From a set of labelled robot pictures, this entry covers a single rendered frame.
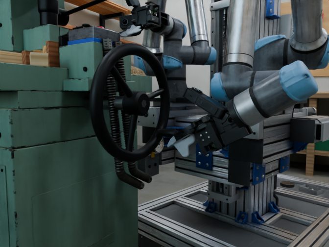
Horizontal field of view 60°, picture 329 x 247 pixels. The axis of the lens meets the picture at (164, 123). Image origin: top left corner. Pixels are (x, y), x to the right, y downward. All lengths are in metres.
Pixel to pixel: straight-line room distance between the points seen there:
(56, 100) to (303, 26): 0.77
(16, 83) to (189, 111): 0.94
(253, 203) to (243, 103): 0.94
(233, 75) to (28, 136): 0.51
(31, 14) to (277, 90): 0.79
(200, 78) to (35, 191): 3.61
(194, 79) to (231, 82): 3.52
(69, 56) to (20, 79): 0.15
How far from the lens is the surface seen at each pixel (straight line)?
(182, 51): 1.13
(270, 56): 1.14
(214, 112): 0.65
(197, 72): 4.22
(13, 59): 0.90
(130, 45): 0.69
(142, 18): 1.00
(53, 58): 0.86
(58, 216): 0.83
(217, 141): 0.64
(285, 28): 1.61
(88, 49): 0.74
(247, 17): 0.78
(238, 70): 0.73
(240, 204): 1.48
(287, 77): 0.59
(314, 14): 1.02
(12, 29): 1.02
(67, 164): 0.81
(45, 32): 0.94
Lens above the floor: 0.83
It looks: 6 degrees down
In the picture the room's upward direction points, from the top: straight up
